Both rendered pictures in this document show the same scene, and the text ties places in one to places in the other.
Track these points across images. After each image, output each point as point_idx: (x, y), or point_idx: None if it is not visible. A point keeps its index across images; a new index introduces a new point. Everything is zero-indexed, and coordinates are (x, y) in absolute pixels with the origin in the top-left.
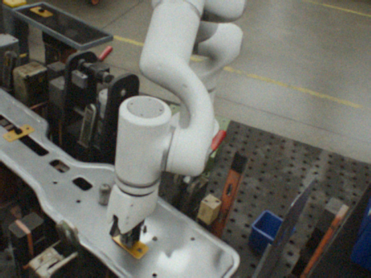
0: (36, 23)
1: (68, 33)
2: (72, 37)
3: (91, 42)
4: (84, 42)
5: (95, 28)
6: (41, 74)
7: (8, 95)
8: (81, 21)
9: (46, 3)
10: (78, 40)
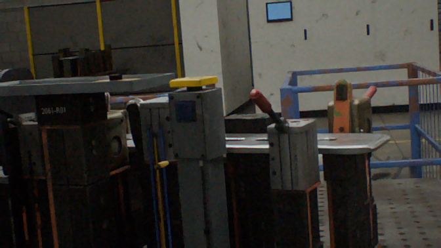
0: (107, 77)
1: (46, 83)
2: (37, 83)
3: (4, 82)
4: (16, 84)
5: (0, 88)
6: None
7: (130, 144)
8: (31, 87)
9: (119, 81)
10: (26, 84)
